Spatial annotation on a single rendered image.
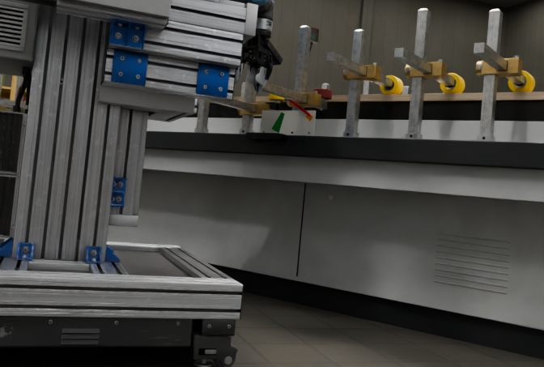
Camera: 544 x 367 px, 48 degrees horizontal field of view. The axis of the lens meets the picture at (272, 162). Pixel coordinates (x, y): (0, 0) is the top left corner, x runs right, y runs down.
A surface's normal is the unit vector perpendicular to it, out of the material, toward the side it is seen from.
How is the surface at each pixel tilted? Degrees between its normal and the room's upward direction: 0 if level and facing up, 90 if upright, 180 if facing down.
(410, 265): 90
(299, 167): 90
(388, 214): 90
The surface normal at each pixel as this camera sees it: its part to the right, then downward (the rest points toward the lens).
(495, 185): -0.58, -0.09
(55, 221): 0.34, 0.00
